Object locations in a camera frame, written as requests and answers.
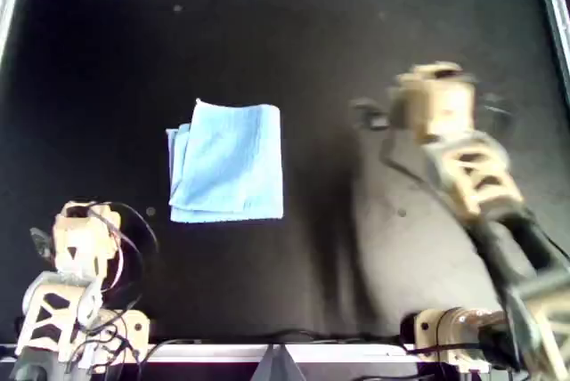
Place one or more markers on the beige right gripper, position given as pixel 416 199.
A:
pixel 427 87

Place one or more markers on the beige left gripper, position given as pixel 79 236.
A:
pixel 67 223

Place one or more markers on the light blue microfibre cloth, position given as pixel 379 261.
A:
pixel 231 163

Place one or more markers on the beige left robot arm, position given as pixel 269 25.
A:
pixel 44 310

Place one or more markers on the beige right arm base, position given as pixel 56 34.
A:
pixel 427 332

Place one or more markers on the beige left arm base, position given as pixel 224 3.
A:
pixel 133 332

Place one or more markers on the beige right robot arm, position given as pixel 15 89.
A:
pixel 481 176

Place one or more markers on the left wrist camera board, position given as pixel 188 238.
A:
pixel 42 243

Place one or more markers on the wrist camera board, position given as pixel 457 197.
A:
pixel 374 118
pixel 42 243

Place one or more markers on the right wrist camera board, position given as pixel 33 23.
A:
pixel 374 118

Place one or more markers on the aluminium frame rail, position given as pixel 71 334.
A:
pixel 553 7
pixel 10 2
pixel 209 353

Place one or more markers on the gray triangular camera stand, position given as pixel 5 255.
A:
pixel 278 367

